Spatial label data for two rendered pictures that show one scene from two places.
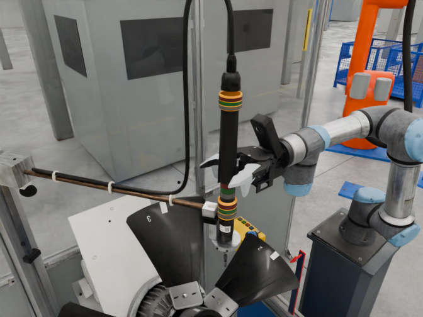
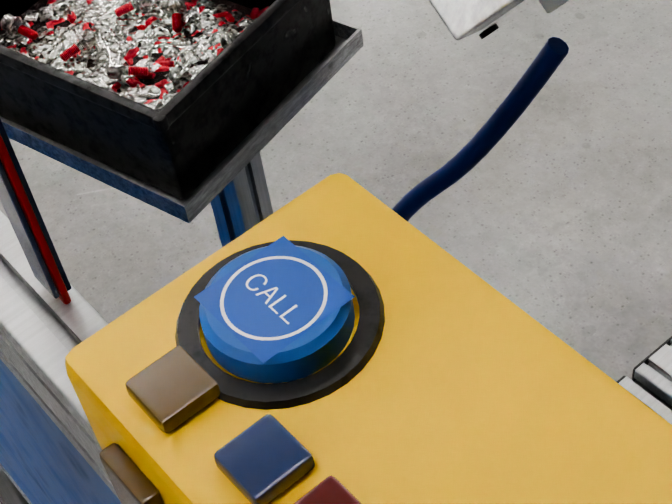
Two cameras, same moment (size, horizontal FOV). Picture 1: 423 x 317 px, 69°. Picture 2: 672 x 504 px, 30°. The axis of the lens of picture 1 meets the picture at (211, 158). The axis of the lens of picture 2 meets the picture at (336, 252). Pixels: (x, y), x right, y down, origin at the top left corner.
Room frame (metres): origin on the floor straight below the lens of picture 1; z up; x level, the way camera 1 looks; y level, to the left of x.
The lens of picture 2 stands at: (1.18, -0.13, 1.33)
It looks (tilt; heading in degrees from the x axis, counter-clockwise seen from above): 48 degrees down; 185
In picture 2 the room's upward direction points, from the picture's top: 10 degrees counter-clockwise
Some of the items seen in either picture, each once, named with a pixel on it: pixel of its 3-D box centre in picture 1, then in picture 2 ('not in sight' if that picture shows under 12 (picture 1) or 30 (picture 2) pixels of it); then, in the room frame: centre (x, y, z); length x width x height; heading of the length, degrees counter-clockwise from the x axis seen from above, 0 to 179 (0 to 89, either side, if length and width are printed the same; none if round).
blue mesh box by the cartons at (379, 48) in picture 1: (369, 65); not in sight; (7.05, -3.55, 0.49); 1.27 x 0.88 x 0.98; 127
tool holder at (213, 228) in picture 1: (222, 224); not in sight; (0.56, -0.03, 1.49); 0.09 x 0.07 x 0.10; 72
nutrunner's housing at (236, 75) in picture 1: (228, 168); not in sight; (0.55, -0.04, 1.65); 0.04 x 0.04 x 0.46
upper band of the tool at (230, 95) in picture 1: (230, 100); not in sight; (0.55, -0.04, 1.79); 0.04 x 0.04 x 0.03
